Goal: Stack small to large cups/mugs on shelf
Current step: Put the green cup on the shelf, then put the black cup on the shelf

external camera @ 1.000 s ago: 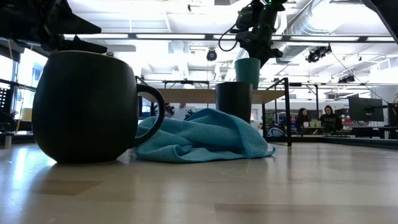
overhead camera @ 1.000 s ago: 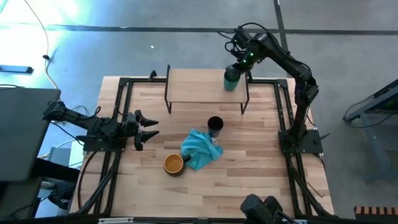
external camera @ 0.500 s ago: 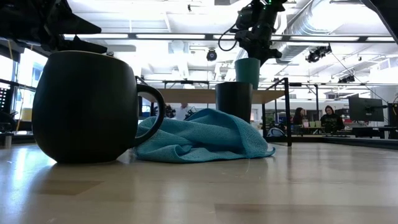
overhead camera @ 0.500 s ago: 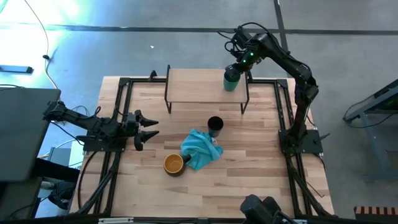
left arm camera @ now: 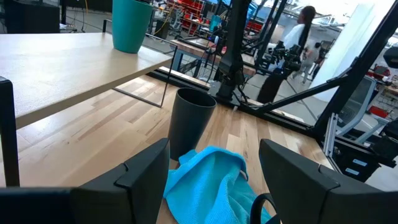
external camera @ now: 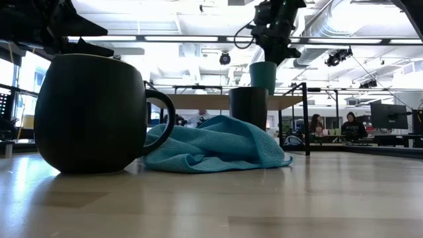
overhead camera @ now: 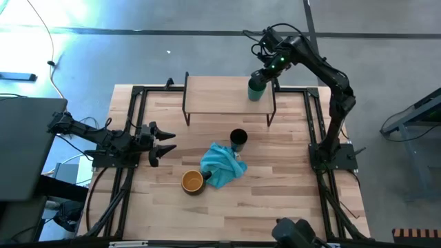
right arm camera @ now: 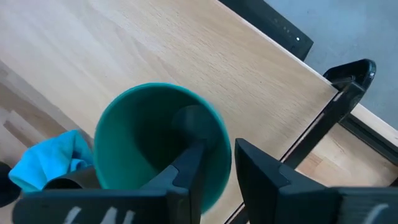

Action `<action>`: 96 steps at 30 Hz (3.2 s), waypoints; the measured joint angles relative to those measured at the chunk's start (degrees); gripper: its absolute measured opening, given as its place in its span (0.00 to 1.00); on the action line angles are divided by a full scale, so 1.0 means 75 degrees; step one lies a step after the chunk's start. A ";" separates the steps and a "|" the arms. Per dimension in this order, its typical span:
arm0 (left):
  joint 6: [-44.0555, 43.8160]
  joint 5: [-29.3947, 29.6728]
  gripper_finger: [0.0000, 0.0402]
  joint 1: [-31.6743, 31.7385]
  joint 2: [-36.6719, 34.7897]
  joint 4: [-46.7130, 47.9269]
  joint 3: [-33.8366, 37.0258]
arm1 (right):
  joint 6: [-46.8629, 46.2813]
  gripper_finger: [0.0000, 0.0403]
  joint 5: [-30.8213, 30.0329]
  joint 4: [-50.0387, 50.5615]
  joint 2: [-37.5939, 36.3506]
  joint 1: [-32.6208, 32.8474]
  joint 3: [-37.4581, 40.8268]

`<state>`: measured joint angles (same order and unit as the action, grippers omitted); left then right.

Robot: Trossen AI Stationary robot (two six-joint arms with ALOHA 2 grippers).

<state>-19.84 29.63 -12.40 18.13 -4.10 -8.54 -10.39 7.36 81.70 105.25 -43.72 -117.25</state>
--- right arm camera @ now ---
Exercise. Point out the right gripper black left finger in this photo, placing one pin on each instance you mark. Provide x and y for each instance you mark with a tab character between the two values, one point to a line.
174	199

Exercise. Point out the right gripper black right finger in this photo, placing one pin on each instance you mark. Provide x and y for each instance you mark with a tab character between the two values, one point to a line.
270	196

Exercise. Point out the green cup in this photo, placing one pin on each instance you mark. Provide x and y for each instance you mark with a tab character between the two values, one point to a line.
133	140

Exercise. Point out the tall black cup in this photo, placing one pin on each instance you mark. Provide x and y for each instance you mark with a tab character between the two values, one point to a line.
81	179

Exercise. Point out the blue microfibre cloth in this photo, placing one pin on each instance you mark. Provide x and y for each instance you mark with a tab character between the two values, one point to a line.
46	158

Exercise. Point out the black bar with light dots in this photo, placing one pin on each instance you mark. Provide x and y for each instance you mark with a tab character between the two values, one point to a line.
273	28

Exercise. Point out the black metal table frame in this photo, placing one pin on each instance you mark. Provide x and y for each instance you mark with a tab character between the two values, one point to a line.
373	141

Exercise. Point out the wooden shelf with black frame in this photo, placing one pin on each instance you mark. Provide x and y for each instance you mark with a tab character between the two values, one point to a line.
155	46

